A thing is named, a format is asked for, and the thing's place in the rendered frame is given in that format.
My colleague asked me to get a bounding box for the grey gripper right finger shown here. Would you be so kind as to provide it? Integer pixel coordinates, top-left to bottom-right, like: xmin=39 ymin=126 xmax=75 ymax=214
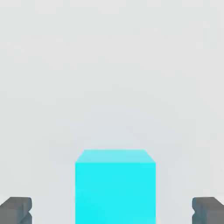
xmin=192 ymin=196 xmax=224 ymax=224

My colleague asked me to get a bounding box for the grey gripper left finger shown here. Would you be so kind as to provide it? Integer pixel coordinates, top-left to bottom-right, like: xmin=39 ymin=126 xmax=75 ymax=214
xmin=0 ymin=196 xmax=33 ymax=224

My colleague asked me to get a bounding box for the small cyan cube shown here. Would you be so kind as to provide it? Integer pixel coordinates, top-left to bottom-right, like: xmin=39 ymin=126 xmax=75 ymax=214
xmin=74 ymin=149 xmax=157 ymax=224

